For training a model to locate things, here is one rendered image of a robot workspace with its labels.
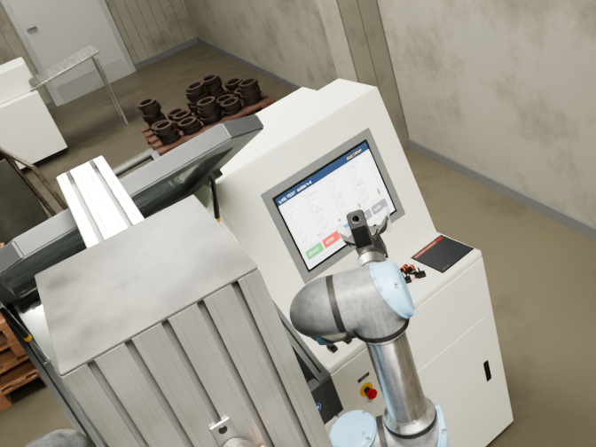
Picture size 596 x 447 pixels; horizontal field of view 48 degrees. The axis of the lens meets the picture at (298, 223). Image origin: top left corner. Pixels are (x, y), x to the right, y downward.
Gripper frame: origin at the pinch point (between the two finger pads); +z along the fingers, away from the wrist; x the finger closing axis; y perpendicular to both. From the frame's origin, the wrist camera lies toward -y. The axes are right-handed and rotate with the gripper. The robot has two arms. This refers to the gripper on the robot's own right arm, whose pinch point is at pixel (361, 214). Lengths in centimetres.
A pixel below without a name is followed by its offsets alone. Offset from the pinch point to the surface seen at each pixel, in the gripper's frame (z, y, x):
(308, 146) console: 42.1, -5.9, -12.1
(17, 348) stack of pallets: 134, 82, -233
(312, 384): -9, 46, -36
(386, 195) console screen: 47, 26, 4
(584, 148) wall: 148, 103, 97
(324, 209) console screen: 35.0, 14.5, -15.6
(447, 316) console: 21, 65, 9
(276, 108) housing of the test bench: 89, -5, -25
